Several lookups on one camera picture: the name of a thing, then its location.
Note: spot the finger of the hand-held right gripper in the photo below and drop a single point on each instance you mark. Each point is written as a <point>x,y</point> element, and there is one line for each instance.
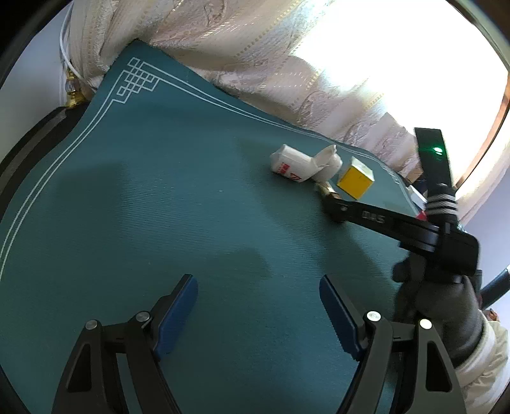
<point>382,221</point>

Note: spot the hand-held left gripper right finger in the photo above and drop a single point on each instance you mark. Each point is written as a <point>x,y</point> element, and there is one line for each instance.
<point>340,318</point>

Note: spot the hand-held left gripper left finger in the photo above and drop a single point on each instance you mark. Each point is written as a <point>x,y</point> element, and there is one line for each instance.
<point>175,314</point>

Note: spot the yellow box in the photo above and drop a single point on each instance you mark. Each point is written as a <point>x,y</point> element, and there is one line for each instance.
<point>354,179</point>

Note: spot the brass brown lipstick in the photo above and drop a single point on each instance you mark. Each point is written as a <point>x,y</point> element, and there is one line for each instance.
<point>326,191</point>

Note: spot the white round plastic container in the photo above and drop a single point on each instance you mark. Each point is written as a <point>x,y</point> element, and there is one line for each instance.
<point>328,163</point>

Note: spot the white carton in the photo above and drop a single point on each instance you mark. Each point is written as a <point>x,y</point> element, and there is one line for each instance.
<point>291,165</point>

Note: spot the person's right forearm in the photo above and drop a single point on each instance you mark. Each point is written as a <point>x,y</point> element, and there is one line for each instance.
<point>484,370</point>

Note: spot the person's right hand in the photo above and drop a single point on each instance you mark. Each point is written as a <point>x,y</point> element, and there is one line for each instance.
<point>450,310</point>

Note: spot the white power strip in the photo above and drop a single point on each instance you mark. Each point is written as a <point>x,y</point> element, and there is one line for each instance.
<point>416,197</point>

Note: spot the black tube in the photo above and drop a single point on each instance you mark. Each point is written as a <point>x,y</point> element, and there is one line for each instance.
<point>496,286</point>

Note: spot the green desk mat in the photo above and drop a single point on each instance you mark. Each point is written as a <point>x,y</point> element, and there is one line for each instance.
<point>179,199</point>

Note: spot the brass curtain tieback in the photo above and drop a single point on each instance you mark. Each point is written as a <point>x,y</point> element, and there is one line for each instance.
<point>73,93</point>

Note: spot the beige patterned curtain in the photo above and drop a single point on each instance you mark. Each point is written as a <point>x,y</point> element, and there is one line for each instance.
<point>199,39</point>

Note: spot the brown window frame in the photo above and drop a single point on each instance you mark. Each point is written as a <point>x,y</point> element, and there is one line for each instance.
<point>492,139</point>

